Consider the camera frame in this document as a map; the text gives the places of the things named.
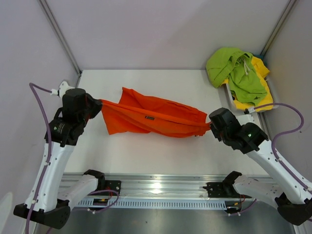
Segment orange shorts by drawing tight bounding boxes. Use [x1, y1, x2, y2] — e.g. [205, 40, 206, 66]
[101, 87, 211, 138]

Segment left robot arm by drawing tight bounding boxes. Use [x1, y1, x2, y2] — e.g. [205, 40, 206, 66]
[13, 88, 106, 229]

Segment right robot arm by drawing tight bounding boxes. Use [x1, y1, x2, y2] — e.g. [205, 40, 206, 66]
[209, 108, 312, 226]

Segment green shorts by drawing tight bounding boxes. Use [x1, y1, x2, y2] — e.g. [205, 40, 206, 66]
[206, 47, 268, 105]

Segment yellow shorts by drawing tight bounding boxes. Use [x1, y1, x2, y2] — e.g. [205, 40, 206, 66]
[220, 56, 273, 113]

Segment white plastic basket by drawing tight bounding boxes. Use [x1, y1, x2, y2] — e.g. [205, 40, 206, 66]
[221, 76, 280, 112]

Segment teal cloth in basket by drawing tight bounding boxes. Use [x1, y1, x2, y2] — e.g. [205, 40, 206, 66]
[253, 54, 264, 60]

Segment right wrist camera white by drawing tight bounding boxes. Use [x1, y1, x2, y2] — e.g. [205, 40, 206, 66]
[236, 107, 255, 124]

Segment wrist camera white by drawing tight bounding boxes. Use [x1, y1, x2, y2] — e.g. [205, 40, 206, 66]
[236, 107, 255, 124]
[50, 81, 74, 98]

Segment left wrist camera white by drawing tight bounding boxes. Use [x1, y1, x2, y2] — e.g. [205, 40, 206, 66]
[50, 81, 74, 98]

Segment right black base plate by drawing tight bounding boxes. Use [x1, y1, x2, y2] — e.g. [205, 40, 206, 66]
[202, 182, 240, 198]

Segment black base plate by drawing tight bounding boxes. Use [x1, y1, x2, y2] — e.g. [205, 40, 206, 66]
[96, 180, 122, 196]
[202, 182, 240, 198]

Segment white slotted cable duct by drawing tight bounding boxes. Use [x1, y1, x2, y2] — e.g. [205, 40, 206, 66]
[77, 198, 227, 210]

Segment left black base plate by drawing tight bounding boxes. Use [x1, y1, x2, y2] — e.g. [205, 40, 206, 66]
[96, 180, 122, 196]

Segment aluminium front rail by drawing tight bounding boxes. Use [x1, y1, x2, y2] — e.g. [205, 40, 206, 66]
[57, 173, 299, 202]

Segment left aluminium corner post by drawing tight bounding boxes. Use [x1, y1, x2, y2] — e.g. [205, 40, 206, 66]
[38, 0, 82, 77]

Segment aluminium corner post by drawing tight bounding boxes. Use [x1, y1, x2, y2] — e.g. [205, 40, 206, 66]
[260, 0, 299, 57]
[38, 0, 82, 77]

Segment right aluminium corner post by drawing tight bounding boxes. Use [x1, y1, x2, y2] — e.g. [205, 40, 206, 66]
[260, 0, 299, 57]

